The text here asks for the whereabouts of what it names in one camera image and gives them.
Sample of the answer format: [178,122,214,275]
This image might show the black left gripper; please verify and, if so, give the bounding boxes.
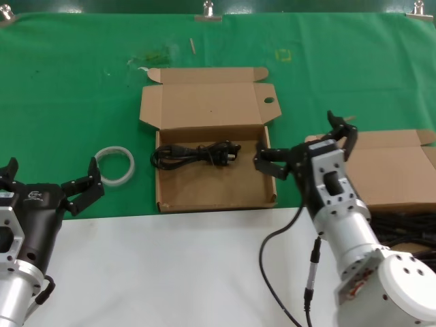
[0,156,106,273]

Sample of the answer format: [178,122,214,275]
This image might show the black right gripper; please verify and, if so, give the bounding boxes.
[253,110,359,209]

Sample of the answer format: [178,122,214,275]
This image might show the black power cable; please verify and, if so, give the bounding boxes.
[150,141,242,170]
[369,211,436,246]
[384,234,436,265]

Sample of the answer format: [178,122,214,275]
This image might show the open cardboard box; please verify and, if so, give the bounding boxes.
[304,129,436,215]
[138,67,283,215]

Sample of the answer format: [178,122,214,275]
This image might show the clear tape roll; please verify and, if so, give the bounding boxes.
[94,145,136,188]

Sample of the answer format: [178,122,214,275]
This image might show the green table cloth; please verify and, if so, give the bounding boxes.
[0,12,436,222]

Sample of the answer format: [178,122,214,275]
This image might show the metal binder clip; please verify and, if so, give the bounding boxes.
[193,0,223,23]
[0,5,18,28]
[405,0,436,20]

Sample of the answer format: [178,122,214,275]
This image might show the clear crumpled tape patch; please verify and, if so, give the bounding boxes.
[127,44,180,66]

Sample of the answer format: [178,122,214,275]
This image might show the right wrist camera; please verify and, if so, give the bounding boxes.
[307,139,339,159]

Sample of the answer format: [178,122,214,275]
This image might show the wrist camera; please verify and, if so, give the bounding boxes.
[307,139,339,159]
[0,186,16,207]

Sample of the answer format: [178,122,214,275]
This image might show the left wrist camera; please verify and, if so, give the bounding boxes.
[0,186,16,207]

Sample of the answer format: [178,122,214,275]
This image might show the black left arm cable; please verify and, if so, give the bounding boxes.
[33,274,57,307]

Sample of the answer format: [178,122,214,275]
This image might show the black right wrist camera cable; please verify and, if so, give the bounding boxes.
[259,200,309,327]

